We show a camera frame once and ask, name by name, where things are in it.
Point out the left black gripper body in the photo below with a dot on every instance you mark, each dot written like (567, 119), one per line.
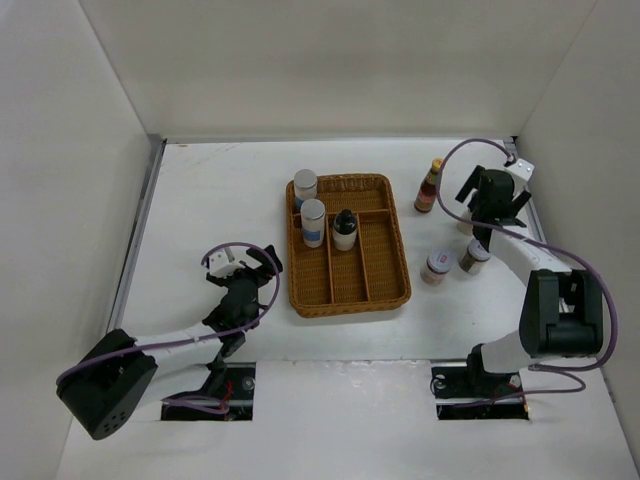
(247, 273)

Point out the red sauce bottle yellow cap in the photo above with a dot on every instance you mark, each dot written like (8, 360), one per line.
(427, 193)

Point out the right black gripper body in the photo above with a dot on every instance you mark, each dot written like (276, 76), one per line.
(474, 205)

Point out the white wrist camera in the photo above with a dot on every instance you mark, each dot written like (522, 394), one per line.
(520, 170)
(220, 261)

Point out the white jar silver lid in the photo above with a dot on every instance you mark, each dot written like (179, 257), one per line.
(305, 186)
(313, 213)

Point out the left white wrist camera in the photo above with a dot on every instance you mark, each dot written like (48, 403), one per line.
(220, 261)

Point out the white grinder grey top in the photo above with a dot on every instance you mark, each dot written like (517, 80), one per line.
(464, 225)

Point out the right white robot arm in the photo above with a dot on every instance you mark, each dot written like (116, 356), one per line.
(562, 312)

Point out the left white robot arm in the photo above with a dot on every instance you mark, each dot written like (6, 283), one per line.
(182, 370)

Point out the white bottle black cap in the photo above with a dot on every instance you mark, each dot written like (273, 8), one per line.
(344, 230)

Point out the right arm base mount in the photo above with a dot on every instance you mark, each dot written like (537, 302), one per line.
(465, 391)

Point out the brown wicker divided tray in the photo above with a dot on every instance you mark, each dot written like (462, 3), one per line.
(372, 275)

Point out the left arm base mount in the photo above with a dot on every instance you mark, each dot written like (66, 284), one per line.
(226, 395)

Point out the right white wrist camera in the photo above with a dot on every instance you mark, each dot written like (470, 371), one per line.
(520, 170)

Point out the dark spice jar red label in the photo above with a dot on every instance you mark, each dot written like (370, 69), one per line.
(474, 258)

